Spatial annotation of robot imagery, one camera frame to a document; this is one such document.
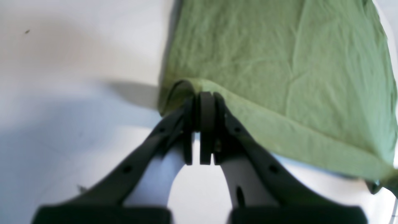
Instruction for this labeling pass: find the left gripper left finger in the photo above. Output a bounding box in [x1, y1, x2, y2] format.
[32, 97, 195, 224]

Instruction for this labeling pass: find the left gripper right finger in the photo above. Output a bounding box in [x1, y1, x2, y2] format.
[199, 92, 368, 224]

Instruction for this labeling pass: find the olive green T-shirt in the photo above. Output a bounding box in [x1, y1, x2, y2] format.
[158, 0, 397, 195]

